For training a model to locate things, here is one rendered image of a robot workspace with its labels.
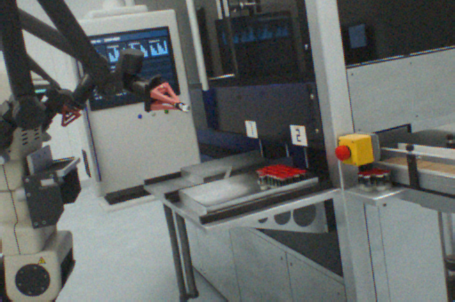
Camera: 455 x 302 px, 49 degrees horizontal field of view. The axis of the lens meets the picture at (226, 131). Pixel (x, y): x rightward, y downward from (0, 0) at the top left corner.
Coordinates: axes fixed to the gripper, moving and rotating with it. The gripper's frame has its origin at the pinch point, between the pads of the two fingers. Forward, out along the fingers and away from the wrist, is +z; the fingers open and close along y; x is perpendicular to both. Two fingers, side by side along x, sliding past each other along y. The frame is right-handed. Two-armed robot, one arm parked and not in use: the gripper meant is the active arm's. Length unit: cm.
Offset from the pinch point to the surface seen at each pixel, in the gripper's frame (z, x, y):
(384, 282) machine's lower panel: 70, 9, -36
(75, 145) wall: -327, 247, -346
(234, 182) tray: 17.2, 9.7, -27.8
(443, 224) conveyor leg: 76, 9, -6
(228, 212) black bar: 28.6, -14.9, -13.2
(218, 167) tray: -1, 32, -47
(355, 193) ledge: 54, 7, -8
